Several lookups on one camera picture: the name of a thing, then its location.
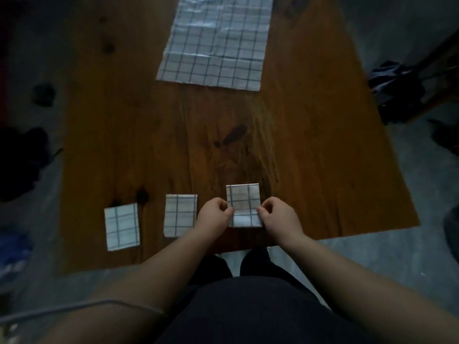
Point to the person's left hand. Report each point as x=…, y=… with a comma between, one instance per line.
x=213, y=220

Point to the person's right hand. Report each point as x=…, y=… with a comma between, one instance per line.
x=281, y=222

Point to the person's left forearm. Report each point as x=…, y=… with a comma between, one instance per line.
x=136, y=293

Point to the person's right forearm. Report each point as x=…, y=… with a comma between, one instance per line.
x=369, y=293

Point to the person's black trousers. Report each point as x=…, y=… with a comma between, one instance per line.
x=254, y=263

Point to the person's black top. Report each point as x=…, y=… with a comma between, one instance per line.
x=258, y=311

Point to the black blue bag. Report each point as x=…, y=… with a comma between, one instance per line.
x=398, y=93

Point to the black backpack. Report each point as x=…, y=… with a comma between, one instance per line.
x=21, y=161

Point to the blue plastic bag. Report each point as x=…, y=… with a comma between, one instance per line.
x=14, y=250

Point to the small black floor object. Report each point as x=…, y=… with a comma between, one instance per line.
x=43, y=94

